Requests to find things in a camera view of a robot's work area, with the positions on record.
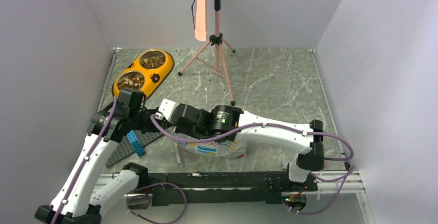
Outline kibble in bowl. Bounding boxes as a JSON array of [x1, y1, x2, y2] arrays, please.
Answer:
[[117, 71, 145, 90], [139, 51, 166, 70]]

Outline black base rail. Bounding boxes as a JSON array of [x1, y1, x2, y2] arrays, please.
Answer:
[[128, 171, 318, 210]]

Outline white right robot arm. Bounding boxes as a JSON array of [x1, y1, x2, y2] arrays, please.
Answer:
[[160, 100, 324, 191]]

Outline pink tripod stand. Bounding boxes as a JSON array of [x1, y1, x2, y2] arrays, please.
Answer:
[[178, 0, 236, 106]]

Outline grey building baseplate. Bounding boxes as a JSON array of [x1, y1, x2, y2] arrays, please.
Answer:
[[105, 130, 163, 168]]

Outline kibble in near bowl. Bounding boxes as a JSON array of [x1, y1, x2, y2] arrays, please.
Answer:
[[117, 71, 145, 90]]

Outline yellow double pet bowl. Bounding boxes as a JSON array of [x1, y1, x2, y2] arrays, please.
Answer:
[[112, 49, 175, 100]]

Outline kibble in far bowl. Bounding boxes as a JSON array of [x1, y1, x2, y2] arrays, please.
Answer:
[[139, 51, 166, 70]]

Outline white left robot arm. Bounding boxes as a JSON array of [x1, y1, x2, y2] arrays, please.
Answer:
[[35, 88, 157, 223]]

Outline blue building brick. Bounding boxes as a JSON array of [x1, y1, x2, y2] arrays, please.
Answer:
[[127, 130, 146, 157]]

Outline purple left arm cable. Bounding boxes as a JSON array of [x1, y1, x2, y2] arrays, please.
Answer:
[[49, 95, 119, 224]]

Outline pink light panel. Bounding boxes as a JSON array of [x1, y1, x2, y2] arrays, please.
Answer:
[[191, 0, 207, 42]]

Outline pet food bag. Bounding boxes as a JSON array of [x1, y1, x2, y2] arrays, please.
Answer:
[[176, 140, 248, 159]]

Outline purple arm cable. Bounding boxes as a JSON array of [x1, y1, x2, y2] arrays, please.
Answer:
[[150, 113, 356, 216], [49, 95, 119, 224]]

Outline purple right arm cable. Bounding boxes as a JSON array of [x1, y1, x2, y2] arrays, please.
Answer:
[[150, 113, 356, 216]]

